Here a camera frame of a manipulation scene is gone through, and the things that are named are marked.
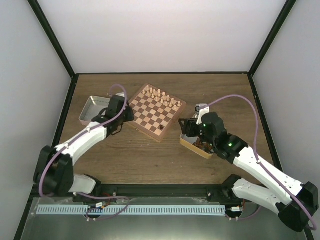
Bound gold tin box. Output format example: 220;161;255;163
179;133;213;159

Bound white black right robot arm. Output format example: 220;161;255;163
178;112;319;232

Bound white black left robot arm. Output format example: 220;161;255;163
33;95;134;202

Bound wooden chess board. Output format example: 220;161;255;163
128;83;187;142

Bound pink tin box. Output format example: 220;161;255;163
78;96;110;126

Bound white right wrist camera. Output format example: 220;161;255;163
194;103;210;125

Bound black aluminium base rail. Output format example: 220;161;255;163
91;183;243;205

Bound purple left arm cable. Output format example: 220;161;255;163
37;84;129;198

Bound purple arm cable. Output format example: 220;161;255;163
204;94;318;231
37;84;129;198

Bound white slotted cable duct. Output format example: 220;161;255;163
35;204;226;217

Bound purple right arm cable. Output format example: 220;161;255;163
204;94;318;231

